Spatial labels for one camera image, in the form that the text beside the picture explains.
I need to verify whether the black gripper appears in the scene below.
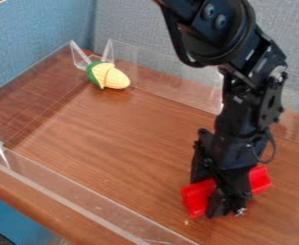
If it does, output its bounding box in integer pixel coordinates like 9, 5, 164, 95
190, 128, 272, 219

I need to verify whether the red plastic block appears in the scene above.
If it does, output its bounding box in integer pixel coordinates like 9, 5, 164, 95
180, 167, 272, 218

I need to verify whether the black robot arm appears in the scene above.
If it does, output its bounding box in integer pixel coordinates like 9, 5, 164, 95
152, 0, 287, 218

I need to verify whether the clear acrylic front barrier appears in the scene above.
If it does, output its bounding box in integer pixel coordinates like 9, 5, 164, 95
0, 141, 197, 245

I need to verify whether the clear acrylic barrier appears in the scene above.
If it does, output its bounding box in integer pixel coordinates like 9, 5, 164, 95
69, 39, 299, 143
0, 141, 197, 245

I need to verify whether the clear acrylic back barrier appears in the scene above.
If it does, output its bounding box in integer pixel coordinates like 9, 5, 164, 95
69, 39, 299, 143

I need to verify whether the yellow green toy corn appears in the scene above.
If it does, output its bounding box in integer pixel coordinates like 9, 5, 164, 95
86, 61, 130, 89

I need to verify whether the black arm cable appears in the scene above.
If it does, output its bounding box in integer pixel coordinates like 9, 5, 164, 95
251, 128, 280, 165

